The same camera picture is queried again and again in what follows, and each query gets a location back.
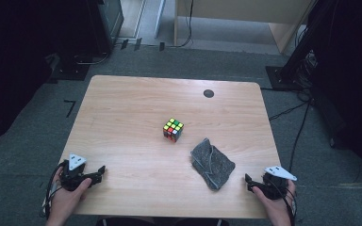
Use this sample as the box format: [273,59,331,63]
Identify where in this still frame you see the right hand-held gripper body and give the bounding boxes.
[252,165,298,201]

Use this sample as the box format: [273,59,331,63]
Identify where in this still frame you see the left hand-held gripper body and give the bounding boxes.
[58,153,92,192]

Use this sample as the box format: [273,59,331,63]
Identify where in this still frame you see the grey cloth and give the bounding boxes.
[189,137,236,191]

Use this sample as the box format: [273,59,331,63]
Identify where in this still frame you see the multicoloured puzzle cube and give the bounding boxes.
[162,117,185,143]

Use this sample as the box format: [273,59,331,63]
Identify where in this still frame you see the person's right hand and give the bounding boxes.
[253,181,298,226]

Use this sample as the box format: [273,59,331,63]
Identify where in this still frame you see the person's left hand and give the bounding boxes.
[47,168,93,218]

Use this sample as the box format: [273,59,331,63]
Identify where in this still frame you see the black metal stand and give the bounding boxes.
[265,0,340,92]

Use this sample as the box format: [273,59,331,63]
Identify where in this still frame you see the dark curtain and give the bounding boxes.
[307,0,362,183]
[0,0,100,149]

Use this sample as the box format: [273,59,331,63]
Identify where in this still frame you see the black cabinet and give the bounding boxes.
[88,0,125,56]

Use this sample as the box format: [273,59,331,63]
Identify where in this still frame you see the light wooden desk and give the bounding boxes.
[173,0,315,55]

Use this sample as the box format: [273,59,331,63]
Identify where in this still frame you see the long black floor cable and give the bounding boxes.
[287,103,312,173]

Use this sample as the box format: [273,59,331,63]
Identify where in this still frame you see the left hand-held gripper black cable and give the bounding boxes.
[39,159,69,220]

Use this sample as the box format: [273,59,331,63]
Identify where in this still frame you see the hand-held gripper black cable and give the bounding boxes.
[271,177,298,226]
[39,159,69,220]

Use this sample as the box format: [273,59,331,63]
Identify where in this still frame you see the right hand-held gripper black cable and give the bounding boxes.
[271,177,298,226]

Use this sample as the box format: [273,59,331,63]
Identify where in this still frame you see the short black floor cable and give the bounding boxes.
[268,100,310,121]

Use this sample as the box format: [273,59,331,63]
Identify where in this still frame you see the black stand base plate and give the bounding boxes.
[50,60,91,82]

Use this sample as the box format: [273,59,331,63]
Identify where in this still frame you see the black looped floor cable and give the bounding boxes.
[74,51,111,66]

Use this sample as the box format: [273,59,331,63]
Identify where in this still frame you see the tangled cable bundle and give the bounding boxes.
[295,50,319,103]

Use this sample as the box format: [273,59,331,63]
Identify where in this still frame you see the black hanging cable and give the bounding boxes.
[169,0,195,49]

